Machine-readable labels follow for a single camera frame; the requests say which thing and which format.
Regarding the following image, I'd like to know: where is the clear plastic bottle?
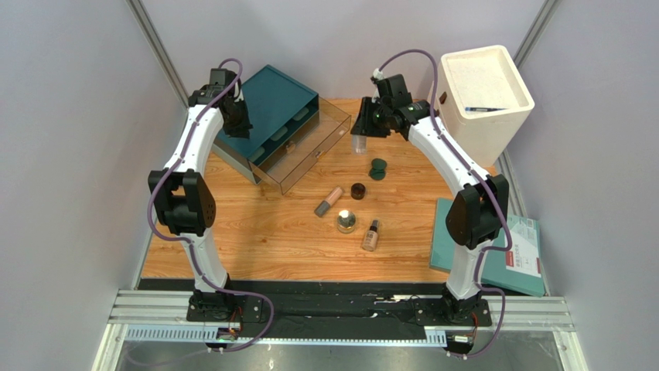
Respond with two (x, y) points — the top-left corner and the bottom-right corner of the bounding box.
(351, 134), (367, 155)

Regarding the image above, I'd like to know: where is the dark green powder puff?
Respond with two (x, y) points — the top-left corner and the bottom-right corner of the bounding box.
(369, 168), (386, 181)
(371, 158), (388, 172)

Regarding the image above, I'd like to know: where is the dark brown round jar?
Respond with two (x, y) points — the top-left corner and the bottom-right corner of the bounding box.
(350, 182), (367, 200)

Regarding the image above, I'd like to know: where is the gold lid glass jar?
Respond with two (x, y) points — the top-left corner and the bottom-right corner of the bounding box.
(336, 209), (357, 233)

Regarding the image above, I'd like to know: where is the beige tube grey cap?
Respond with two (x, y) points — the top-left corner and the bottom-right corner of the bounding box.
(314, 186), (344, 217)

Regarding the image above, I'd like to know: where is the beige foundation pump bottle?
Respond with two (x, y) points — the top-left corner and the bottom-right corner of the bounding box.
(361, 220), (380, 252)

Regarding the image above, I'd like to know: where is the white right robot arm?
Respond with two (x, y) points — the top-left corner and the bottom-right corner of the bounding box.
(350, 97), (512, 300)

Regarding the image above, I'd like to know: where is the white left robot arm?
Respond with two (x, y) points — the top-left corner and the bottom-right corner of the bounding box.
(147, 83), (247, 298)

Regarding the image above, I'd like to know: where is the teal drawer organizer box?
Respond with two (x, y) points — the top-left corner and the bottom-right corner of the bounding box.
(214, 65), (319, 159)

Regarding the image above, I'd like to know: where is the white drawer cabinet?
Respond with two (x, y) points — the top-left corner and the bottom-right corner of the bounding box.
(436, 45), (535, 168)

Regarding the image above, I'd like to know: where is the teal flat box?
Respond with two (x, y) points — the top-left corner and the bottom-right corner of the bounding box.
(429, 199), (546, 297)

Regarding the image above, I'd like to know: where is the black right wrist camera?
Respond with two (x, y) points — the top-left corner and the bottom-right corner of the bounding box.
(375, 74), (413, 107)

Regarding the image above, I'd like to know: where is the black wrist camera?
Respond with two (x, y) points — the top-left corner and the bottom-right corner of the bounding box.
(208, 68), (237, 90)
(375, 74), (413, 107)

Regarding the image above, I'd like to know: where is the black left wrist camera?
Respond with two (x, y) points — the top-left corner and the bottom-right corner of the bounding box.
(208, 68), (237, 90)

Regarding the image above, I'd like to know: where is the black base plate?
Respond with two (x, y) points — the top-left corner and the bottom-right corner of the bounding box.
(138, 278), (500, 342)

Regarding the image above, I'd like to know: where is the aluminium frame rail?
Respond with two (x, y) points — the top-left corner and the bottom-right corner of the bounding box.
(93, 279), (587, 370)

